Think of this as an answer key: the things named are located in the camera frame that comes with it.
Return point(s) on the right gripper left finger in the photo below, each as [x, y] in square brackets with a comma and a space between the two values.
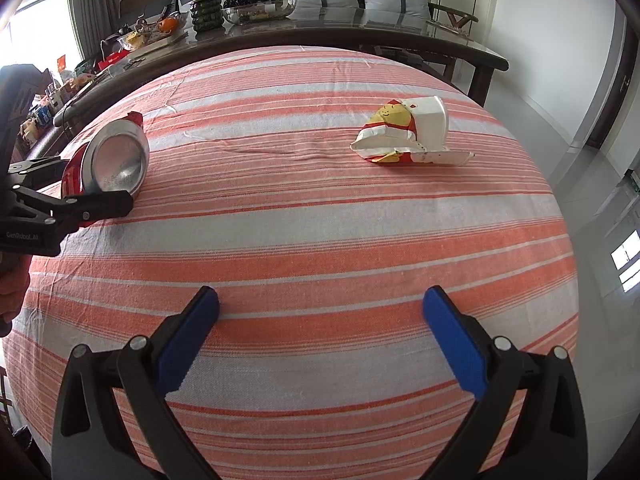
[90, 438]

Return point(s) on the striped orange white tablecloth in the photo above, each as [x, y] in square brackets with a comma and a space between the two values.
[321, 365]

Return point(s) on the glass fruit bowl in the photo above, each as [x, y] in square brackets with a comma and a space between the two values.
[146, 37]

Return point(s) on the grey curtain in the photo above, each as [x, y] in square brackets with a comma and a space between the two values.
[92, 22]

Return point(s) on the white red paper box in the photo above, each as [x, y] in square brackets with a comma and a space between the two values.
[409, 130]

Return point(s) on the side table with bottles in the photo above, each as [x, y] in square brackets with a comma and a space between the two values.
[38, 135]

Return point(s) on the dark wooden coffee table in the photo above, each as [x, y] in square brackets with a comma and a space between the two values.
[336, 28]

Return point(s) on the crushed red soda can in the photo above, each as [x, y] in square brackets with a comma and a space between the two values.
[115, 159]

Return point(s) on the person left hand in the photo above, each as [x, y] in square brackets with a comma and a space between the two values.
[15, 280]

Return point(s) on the red gift bag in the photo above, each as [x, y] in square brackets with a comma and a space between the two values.
[111, 59]

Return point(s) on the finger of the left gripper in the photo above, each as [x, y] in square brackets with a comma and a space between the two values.
[35, 173]
[71, 211]

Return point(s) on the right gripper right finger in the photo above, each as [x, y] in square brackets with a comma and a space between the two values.
[526, 421]

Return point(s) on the glass snack bowl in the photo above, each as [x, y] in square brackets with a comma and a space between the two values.
[240, 12]

